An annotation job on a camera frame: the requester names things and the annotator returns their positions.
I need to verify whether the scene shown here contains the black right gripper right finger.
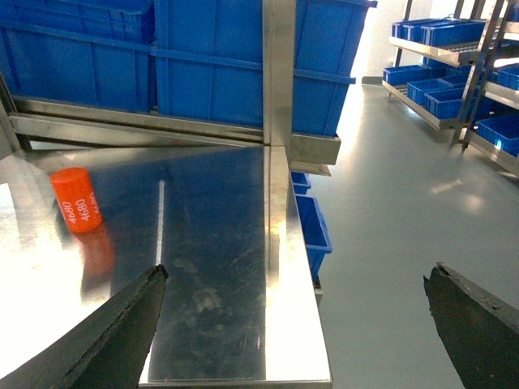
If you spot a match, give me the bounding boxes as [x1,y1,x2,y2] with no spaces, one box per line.
[423,263,518,388]

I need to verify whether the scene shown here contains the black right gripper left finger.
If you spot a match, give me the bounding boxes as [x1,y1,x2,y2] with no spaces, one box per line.
[1,265,169,388]

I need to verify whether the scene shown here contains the orange cylindrical capacitor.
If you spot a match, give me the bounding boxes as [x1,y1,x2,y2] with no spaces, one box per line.
[49,167,103,233]

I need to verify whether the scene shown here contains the blue bin under table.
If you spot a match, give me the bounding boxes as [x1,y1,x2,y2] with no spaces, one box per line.
[296,194,332,281]

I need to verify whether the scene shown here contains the background steel shelf rack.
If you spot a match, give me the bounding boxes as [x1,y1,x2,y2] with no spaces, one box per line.
[381,1,518,174]

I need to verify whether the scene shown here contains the large blue crate left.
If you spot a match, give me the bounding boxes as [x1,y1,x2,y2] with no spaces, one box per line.
[1,1,157,113]

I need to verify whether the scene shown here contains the large blue crate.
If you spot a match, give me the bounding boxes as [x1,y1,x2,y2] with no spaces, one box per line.
[152,1,376,136]
[1,1,157,113]

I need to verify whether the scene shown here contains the blue bin on shelf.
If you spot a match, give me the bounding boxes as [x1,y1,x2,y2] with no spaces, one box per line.
[422,20,486,47]

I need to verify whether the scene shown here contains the large blue crate right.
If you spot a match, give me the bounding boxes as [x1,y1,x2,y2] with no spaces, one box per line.
[152,1,376,136]

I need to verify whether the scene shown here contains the stainless steel rack frame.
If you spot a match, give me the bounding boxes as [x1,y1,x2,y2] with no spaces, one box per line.
[1,1,341,176]

